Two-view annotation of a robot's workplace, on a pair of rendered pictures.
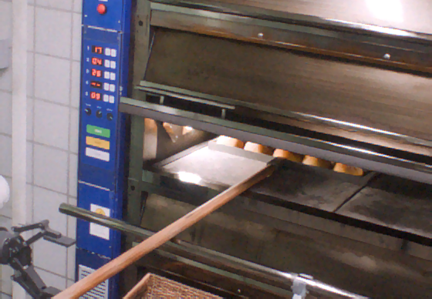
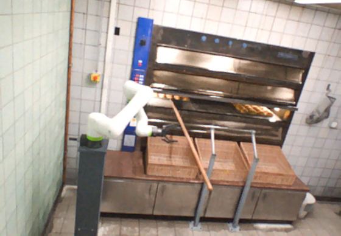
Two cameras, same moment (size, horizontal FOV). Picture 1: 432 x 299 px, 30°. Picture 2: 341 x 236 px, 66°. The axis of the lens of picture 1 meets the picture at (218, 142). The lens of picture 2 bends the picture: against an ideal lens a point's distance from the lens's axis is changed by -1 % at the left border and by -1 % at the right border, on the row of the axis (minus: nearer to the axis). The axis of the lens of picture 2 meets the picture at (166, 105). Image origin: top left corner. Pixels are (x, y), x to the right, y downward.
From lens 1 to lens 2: 1.84 m
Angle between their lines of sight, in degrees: 36
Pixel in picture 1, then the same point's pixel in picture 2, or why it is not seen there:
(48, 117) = (115, 95)
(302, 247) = (190, 119)
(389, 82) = (213, 80)
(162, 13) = (156, 65)
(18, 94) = (105, 89)
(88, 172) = not seen: hidden behind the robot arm
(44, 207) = not seen: hidden behind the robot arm
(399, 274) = (212, 121)
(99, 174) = not seen: hidden behind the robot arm
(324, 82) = (199, 81)
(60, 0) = (122, 61)
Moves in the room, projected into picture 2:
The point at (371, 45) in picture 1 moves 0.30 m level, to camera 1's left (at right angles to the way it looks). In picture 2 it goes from (211, 73) to (191, 72)
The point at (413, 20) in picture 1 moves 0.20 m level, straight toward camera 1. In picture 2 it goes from (221, 67) to (231, 72)
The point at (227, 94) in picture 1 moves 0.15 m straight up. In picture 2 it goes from (175, 85) to (178, 72)
